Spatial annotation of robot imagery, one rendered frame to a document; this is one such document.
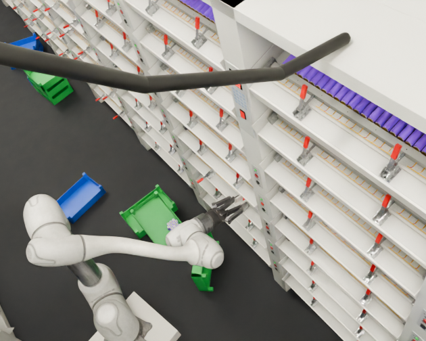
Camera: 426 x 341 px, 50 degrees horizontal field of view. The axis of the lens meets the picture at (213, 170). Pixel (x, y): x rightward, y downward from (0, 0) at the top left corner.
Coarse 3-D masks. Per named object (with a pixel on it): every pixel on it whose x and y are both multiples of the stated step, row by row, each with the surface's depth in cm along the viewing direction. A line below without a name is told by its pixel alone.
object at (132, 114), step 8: (128, 112) 292; (136, 112) 295; (136, 120) 293; (144, 120) 290; (144, 128) 288; (152, 128) 285; (152, 136) 282; (160, 136) 279; (160, 144) 277; (168, 144) 274; (168, 152) 270; (176, 152) 269; (176, 160) 267; (184, 168) 260
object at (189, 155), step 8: (192, 152) 240; (192, 160) 239; (200, 160) 237; (200, 168) 235; (208, 168) 233; (216, 176) 229; (216, 184) 227; (224, 184) 226; (224, 192) 224; (232, 192) 222; (240, 200) 218; (248, 208) 215; (248, 216) 214; (256, 216) 212; (256, 224) 210
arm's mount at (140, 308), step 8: (136, 296) 232; (128, 304) 230; (136, 304) 229; (144, 304) 228; (136, 312) 227; (144, 312) 226; (152, 312) 225; (144, 320) 223; (152, 320) 222; (160, 320) 222; (152, 328) 220; (160, 328) 219; (168, 328) 218; (96, 336) 224; (152, 336) 218; (160, 336) 217; (168, 336) 216; (176, 336) 219
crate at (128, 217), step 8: (152, 192) 295; (160, 192) 298; (144, 200) 295; (168, 200) 294; (128, 208) 290; (176, 208) 287; (128, 216) 293; (128, 224) 283; (136, 224) 288; (136, 232) 276; (144, 232) 280
